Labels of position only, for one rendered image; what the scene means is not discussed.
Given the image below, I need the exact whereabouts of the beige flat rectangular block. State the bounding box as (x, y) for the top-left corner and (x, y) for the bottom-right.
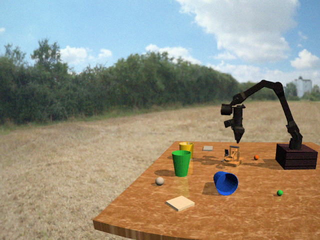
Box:
(203, 145), (213, 152)

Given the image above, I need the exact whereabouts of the small beige ball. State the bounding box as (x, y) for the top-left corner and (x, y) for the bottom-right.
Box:
(155, 177), (165, 186)

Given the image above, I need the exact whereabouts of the green cup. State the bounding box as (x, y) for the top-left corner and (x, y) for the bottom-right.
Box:
(172, 150), (191, 177)

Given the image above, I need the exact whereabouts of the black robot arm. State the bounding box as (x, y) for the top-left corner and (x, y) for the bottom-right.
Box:
(221, 80), (303, 151)

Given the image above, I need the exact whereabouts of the beige flat square slab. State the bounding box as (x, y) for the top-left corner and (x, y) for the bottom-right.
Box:
(166, 196), (195, 212)

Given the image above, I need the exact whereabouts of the yellow mug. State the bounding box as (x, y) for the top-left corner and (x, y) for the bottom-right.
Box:
(179, 142), (194, 160)

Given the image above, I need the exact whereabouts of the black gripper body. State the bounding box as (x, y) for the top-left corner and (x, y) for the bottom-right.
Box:
(231, 116), (245, 133)

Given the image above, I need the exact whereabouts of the blue cup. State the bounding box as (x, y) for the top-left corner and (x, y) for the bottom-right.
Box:
(213, 171), (239, 196)

